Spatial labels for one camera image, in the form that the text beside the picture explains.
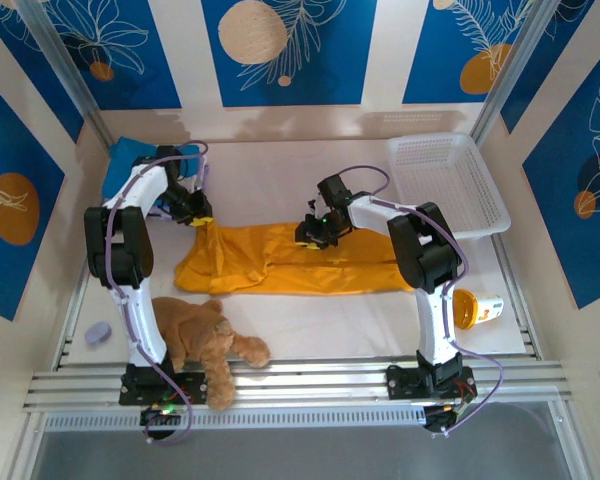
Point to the yellow t-shirt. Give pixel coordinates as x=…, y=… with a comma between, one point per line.
x=300, y=270

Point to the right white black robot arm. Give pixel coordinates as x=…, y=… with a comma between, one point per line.
x=420, y=250

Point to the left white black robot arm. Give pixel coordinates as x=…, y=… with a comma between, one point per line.
x=120, y=250

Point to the white table cover sheet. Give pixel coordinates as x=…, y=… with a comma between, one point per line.
x=280, y=185

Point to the folded blue t-shirt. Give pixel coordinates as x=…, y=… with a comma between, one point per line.
x=125, y=160

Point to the brown plush teddy bear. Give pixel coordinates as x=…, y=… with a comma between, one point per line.
x=195, y=330

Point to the white perforated plastic basket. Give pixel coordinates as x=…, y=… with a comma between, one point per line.
x=455, y=185

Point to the lavender round disc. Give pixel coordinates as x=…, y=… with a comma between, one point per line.
x=97, y=334

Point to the orange and white cup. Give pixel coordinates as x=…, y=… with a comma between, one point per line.
x=480, y=307

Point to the left black controller box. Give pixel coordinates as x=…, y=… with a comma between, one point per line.
x=157, y=415

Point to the black controller box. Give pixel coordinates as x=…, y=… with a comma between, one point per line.
x=437, y=420
x=157, y=415

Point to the right black controller box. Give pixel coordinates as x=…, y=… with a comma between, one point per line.
x=437, y=420

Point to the right white camera mount bracket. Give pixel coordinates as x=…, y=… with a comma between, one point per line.
x=320, y=205

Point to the aluminium cross rail frame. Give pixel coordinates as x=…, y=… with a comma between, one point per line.
x=305, y=380

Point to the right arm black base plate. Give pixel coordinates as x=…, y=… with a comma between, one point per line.
x=397, y=382

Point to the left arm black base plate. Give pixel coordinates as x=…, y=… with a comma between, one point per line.
x=192, y=387

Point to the aluminium corner post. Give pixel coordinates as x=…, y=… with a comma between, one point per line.
x=65, y=55
x=510, y=60

